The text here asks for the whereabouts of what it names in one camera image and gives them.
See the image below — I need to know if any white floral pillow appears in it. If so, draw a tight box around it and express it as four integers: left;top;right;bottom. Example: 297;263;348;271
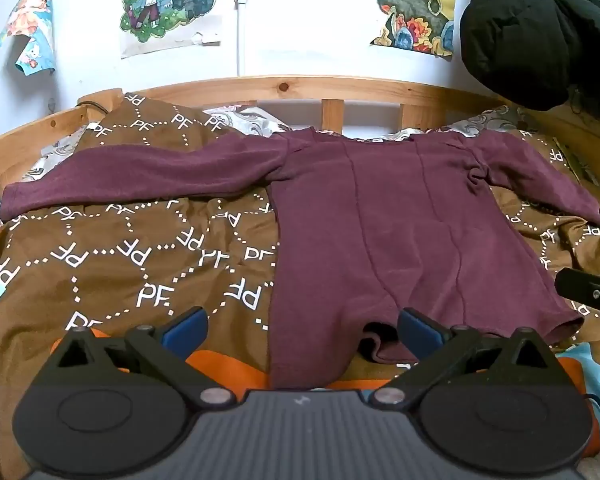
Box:
22;104;528;183

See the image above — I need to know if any white wall pipe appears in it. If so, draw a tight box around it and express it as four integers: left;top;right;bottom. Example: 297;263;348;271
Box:
234;0;249;79

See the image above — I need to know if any brown printed blanket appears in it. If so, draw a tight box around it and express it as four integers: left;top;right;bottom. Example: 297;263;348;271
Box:
0;92;600;461

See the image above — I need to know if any wooden bed frame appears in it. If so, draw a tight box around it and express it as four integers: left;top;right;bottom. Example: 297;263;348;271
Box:
0;76;600;211

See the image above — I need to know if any black jacket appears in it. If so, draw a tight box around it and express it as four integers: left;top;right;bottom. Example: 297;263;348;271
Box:
459;0;600;112

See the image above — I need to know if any cartoon girl wall poster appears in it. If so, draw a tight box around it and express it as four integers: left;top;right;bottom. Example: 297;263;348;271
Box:
0;0;57;77

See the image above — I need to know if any green cartoon figure wall poster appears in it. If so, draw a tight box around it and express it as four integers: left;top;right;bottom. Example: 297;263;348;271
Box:
119;0;224;59

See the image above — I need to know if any orange and blue cloth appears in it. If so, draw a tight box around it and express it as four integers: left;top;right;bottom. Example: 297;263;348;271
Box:
0;240;600;466

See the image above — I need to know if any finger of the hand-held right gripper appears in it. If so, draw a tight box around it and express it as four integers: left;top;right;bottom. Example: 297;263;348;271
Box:
554;267;600;329

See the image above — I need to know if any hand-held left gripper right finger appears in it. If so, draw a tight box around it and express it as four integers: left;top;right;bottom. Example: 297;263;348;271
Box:
371;307;559;409

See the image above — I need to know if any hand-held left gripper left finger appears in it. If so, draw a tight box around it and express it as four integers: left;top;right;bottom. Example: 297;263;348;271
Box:
40;306;236;409

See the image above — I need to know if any maroon long-sleeve shirt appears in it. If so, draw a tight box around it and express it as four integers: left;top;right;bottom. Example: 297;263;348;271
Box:
0;127;600;391

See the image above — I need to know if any colourful mushroom wall poster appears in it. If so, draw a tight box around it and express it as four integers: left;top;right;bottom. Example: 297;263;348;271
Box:
360;0;456;61

